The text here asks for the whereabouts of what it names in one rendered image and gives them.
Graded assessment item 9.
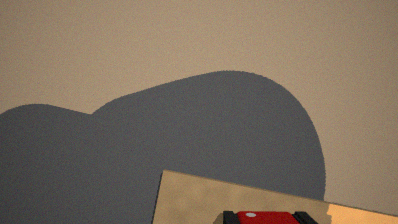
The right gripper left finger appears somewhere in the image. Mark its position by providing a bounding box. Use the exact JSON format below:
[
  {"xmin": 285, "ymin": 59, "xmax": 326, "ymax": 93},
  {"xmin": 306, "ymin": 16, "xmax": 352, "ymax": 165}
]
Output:
[{"xmin": 223, "ymin": 211, "xmax": 240, "ymax": 224}]

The red die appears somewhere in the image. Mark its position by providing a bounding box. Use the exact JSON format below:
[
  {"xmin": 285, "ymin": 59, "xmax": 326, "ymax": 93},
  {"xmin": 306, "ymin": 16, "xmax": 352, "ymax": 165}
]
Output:
[{"xmin": 237, "ymin": 211, "xmax": 299, "ymax": 224}]

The tan flat mat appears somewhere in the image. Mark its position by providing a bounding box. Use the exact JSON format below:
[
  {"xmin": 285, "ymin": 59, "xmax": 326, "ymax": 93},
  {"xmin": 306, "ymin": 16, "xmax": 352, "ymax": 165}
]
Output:
[{"xmin": 153, "ymin": 169, "xmax": 398, "ymax": 224}]

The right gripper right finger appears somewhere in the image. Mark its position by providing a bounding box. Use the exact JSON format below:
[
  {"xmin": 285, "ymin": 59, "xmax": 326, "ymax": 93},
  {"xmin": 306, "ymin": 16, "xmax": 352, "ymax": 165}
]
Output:
[{"xmin": 292, "ymin": 211, "xmax": 318, "ymax": 224}]

